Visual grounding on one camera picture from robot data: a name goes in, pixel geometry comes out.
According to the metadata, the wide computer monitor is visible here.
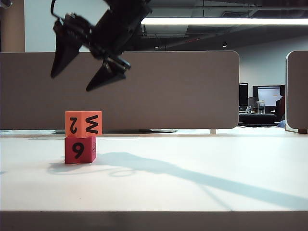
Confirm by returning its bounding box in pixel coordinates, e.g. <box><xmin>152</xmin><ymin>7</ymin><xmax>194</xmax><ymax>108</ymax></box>
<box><xmin>252</xmin><ymin>84</ymin><xmax>287</xmax><ymax>114</ymax></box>

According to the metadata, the black round seat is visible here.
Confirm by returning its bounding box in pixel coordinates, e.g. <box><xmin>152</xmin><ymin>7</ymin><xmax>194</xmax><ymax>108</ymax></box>
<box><xmin>239</xmin><ymin>113</ymin><xmax>278</xmax><ymax>126</ymax></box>

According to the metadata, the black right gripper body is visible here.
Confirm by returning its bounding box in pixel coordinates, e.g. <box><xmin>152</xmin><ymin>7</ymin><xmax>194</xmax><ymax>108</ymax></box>
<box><xmin>63</xmin><ymin>4</ymin><xmax>153</xmax><ymax>72</ymax></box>

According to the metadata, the clear plastic container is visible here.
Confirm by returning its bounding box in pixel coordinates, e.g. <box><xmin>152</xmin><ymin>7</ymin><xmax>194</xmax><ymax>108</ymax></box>
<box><xmin>256</xmin><ymin>99</ymin><xmax>266</xmax><ymax>114</ymax></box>

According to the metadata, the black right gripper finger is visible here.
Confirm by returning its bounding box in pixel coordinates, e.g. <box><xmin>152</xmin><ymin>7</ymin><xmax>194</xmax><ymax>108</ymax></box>
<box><xmin>85</xmin><ymin>59</ymin><xmax>128</xmax><ymax>92</ymax></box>
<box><xmin>50</xmin><ymin>19</ymin><xmax>81</xmax><ymax>78</ymax></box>

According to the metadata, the large brown desk divider panel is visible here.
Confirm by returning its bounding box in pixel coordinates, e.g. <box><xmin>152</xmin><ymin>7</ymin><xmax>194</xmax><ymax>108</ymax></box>
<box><xmin>0</xmin><ymin>50</ymin><xmax>241</xmax><ymax>130</ymax></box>

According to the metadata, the beige wall column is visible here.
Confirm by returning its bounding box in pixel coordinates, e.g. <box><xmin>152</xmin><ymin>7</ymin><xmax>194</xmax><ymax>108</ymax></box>
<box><xmin>0</xmin><ymin>0</ymin><xmax>26</xmax><ymax>53</ymax></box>

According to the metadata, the orange foam block letter W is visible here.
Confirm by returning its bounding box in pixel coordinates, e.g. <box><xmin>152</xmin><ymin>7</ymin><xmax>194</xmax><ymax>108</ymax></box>
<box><xmin>64</xmin><ymin>111</ymin><xmax>103</xmax><ymax>139</ymax></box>

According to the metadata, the long ceiling strip light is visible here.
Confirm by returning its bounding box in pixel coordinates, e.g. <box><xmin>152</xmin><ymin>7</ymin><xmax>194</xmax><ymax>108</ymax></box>
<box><xmin>141</xmin><ymin>17</ymin><xmax>308</xmax><ymax>26</ymax></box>

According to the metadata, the narrow dark computer monitor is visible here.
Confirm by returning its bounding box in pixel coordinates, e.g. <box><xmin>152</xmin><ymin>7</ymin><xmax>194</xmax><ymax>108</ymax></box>
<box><xmin>239</xmin><ymin>83</ymin><xmax>249</xmax><ymax>107</ymax></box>

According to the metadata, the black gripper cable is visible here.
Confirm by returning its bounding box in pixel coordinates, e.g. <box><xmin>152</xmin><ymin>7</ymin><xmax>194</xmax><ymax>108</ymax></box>
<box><xmin>50</xmin><ymin>0</ymin><xmax>66</xmax><ymax>20</ymax></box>

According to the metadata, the small brown desk divider panel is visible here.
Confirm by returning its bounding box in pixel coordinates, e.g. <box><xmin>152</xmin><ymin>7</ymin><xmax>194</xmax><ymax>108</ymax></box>
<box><xmin>285</xmin><ymin>50</ymin><xmax>308</xmax><ymax>134</ymax></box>

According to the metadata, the person in red top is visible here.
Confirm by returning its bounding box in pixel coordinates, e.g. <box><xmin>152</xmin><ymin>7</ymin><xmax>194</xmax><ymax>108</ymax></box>
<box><xmin>275</xmin><ymin>85</ymin><xmax>287</xmax><ymax>122</ymax></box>

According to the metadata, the red foam block number nine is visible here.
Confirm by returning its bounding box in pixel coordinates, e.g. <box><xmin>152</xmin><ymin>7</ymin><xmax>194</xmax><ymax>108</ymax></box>
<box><xmin>64</xmin><ymin>135</ymin><xmax>97</xmax><ymax>165</ymax></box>

